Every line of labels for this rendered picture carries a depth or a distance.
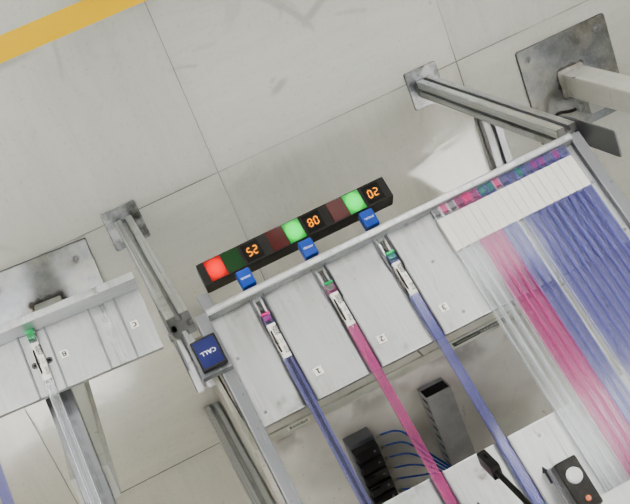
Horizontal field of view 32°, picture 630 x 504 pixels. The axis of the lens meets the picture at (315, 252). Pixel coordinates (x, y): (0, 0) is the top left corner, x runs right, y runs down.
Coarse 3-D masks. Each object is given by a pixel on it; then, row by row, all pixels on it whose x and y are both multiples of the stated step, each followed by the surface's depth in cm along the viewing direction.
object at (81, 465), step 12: (36, 336) 160; (48, 384) 157; (60, 396) 158; (60, 408) 156; (60, 420) 155; (72, 432) 155; (72, 444) 154; (72, 456) 154; (84, 468) 153; (84, 480) 152; (96, 492) 152
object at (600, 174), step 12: (576, 132) 180; (576, 144) 179; (588, 156) 178; (588, 168) 178; (600, 168) 177; (600, 180) 176; (612, 180) 176; (612, 192) 175; (624, 204) 174; (624, 216) 174
